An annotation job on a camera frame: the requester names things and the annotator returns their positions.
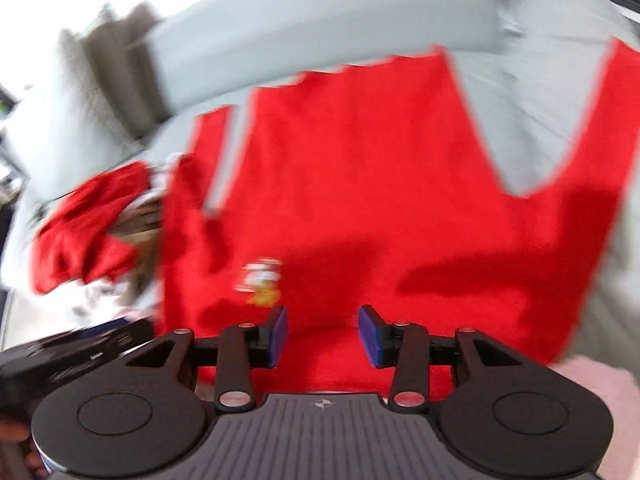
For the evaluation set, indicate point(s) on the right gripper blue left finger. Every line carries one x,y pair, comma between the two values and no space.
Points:
272,335

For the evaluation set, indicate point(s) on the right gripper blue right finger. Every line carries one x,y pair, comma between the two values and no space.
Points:
376,337

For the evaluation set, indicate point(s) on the grey fabric sofa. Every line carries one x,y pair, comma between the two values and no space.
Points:
528,69

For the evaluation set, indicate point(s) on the red sweater with duck logo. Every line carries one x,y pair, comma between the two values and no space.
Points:
370,186

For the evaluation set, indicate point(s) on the grey sofa back cushion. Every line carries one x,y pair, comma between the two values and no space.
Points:
93,108

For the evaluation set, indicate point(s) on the crumpled red garment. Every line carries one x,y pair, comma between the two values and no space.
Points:
77,242

